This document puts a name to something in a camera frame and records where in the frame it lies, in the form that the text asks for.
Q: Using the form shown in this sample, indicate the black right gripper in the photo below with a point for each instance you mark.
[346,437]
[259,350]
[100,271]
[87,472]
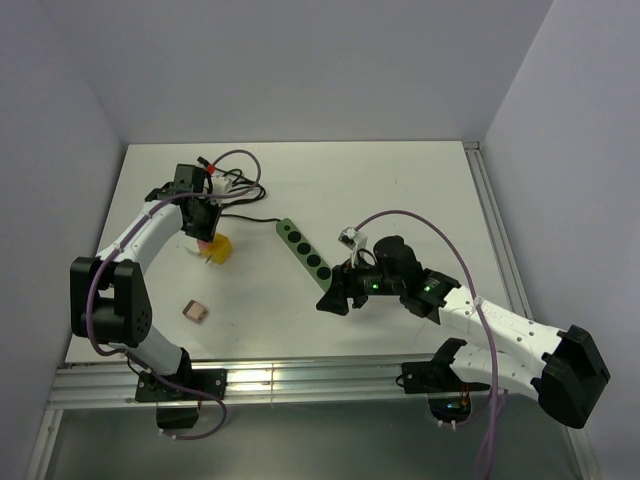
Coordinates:
[345,280]

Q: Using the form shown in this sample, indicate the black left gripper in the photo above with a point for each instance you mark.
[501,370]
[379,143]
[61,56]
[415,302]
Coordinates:
[208,233]

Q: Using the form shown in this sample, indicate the yellow plug adapter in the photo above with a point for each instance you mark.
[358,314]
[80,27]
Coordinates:
[219,251]

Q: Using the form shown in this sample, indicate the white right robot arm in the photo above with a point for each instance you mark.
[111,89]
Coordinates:
[562,370]

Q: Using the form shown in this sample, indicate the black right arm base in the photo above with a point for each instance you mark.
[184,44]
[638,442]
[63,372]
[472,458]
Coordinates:
[428,377]

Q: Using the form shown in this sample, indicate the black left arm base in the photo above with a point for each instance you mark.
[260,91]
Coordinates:
[179,401]

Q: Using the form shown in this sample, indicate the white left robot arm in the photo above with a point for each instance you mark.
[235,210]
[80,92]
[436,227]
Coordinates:
[110,304]

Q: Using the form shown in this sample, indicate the brown plug adapter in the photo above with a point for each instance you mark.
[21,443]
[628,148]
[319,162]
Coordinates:
[195,311]

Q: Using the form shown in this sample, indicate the green power strip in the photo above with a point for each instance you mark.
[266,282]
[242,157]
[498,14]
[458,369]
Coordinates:
[305,253]

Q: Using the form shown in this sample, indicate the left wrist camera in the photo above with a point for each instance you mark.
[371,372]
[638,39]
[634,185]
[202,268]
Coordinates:
[217,183]

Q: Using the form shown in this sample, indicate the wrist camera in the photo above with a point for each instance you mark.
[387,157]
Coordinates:
[217,183]
[355,241]

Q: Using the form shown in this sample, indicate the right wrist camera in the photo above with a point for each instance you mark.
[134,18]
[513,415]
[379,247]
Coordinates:
[355,241]

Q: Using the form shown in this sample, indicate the aluminium rail frame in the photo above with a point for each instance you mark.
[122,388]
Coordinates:
[309,395]

